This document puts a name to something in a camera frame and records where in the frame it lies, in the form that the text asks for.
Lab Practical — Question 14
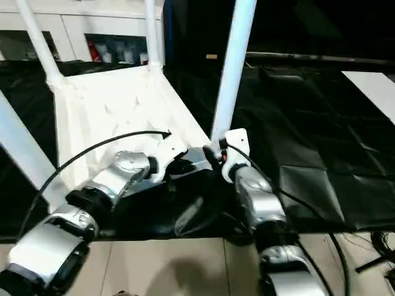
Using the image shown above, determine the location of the black stand leg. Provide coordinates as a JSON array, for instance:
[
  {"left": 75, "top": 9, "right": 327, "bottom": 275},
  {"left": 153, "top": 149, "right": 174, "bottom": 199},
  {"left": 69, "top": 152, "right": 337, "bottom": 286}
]
[{"left": 354, "top": 255, "right": 395, "bottom": 274}]

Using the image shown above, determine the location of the black table mat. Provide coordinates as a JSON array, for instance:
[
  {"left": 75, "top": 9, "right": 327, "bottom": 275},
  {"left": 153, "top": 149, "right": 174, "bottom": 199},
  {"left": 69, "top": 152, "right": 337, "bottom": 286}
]
[{"left": 0, "top": 58, "right": 395, "bottom": 241}]

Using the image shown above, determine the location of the white plastic table top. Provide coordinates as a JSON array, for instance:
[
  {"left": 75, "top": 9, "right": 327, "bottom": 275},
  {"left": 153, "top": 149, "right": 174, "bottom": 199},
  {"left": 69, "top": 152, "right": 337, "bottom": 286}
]
[{"left": 46, "top": 63, "right": 223, "bottom": 213}]

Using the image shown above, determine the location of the white sideboard cabinet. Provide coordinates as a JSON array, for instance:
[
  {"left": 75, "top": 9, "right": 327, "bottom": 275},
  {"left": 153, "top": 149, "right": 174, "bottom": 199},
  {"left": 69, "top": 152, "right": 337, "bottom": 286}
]
[{"left": 0, "top": 0, "right": 167, "bottom": 67}]

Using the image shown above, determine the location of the grey metal bar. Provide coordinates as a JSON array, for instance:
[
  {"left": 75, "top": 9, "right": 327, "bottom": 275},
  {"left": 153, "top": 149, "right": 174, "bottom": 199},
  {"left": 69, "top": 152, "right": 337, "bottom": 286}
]
[{"left": 246, "top": 51, "right": 395, "bottom": 67}]

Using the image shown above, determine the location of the black case with yellow label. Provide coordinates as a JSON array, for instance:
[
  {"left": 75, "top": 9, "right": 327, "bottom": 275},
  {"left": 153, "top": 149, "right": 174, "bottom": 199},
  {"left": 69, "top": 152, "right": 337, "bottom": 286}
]
[{"left": 163, "top": 0, "right": 251, "bottom": 70}]

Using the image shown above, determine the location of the white plastic table leg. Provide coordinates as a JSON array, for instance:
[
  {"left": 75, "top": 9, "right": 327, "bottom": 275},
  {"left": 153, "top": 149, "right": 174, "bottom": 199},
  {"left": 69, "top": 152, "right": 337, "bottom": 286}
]
[
  {"left": 15, "top": 0, "right": 67, "bottom": 90},
  {"left": 209, "top": 0, "right": 259, "bottom": 149},
  {"left": 0, "top": 91, "right": 67, "bottom": 213},
  {"left": 143, "top": 0, "right": 164, "bottom": 72}
]

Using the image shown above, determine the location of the white flat board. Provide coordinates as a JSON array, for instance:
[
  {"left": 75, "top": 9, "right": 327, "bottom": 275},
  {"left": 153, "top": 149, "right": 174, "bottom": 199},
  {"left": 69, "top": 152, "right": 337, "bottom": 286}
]
[{"left": 341, "top": 70, "right": 395, "bottom": 127}]

